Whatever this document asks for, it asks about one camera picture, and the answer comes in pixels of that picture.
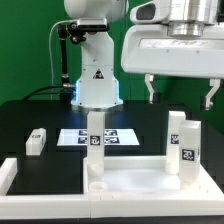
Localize white camera cable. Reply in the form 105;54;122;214
48;19;78;100

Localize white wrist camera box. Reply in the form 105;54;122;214
130;0;171;24

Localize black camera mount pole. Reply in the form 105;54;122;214
57;23;86;103

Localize white desk tabletop tray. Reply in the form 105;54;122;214
83;156;224;218

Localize fiducial marker base plate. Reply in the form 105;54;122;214
57;129;139;146

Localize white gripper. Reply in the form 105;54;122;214
121;24;224;110

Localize black cables on table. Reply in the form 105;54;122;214
21;83;76;102

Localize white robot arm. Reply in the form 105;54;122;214
59;0;224;110

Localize white U-shaped obstacle frame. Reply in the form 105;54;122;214
0;158;91;220

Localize grey depth camera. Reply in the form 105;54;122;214
77;18;107;32

